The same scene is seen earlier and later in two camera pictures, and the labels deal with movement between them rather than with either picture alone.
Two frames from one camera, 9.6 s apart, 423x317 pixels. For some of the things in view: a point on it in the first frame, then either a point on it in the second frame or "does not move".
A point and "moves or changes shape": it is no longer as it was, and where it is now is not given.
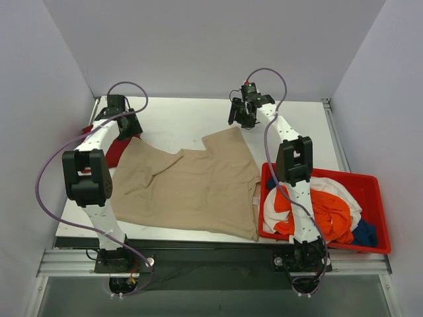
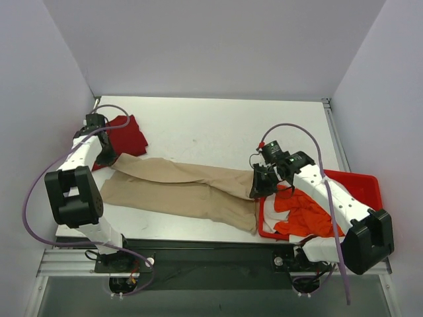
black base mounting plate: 211,265 does not move
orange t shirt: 332,214 does not move
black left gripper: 131,126 -> 108,153
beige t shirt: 210,190 moves or changes shape
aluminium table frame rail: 341,157 does not move
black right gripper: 239,112 -> 264,180
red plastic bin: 367,192 does not move
